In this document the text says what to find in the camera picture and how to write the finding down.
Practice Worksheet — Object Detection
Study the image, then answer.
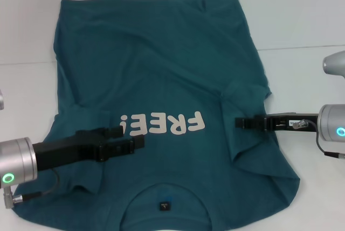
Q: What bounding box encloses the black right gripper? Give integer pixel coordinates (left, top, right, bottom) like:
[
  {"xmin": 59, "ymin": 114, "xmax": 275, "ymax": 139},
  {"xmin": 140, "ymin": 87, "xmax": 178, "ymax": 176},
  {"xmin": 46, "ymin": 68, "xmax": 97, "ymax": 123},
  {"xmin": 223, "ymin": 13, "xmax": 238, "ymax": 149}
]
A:
[{"xmin": 234, "ymin": 111, "xmax": 320, "ymax": 132}]

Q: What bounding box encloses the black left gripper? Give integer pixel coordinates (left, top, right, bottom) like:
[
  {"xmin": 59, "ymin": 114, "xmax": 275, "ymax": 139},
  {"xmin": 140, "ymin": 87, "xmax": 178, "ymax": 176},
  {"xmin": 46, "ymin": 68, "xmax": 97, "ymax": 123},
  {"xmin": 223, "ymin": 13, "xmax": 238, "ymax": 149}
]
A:
[{"xmin": 32, "ymin": 125, "xmax": 146, "ymax": 172}]

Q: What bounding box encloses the teal t-shirt with FREE print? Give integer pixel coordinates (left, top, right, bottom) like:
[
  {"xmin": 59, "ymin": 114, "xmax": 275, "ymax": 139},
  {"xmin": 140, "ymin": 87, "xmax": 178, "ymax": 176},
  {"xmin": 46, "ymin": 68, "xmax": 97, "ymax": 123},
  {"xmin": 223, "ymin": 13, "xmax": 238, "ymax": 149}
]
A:
[{"xmin": 12, "ymin": 0, "xmax": 301, "ymax": 231}]

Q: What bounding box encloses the right wrist cable with connector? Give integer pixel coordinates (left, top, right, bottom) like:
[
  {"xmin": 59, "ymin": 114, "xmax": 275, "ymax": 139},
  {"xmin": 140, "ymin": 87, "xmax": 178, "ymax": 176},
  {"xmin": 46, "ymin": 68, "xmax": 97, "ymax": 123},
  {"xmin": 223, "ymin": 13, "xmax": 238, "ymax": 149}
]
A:
[{"xmin": 293, "ymin": 118, "xmax": 345, "ymax": 159}]

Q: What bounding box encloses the wrist cable with connector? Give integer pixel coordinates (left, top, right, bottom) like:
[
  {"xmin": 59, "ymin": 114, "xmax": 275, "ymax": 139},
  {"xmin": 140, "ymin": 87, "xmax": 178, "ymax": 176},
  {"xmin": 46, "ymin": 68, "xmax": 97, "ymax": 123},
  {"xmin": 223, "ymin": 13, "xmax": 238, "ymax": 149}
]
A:
[
  {"xmin": 293, "ymin": 118, "xmax": 345, "ymax": 159},
  {"xmin": 2, "ymin": 168, "xmax": 60, "ymax": 210}
]

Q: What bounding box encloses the left wrist cable with connector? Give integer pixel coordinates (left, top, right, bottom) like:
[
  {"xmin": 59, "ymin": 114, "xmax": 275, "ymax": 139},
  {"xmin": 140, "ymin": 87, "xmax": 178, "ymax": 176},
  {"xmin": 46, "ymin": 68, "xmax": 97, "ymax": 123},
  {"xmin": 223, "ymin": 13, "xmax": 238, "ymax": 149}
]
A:
[{"xmin": 2, "ymin": 168, "xmax": 60, "ymax": 210}]

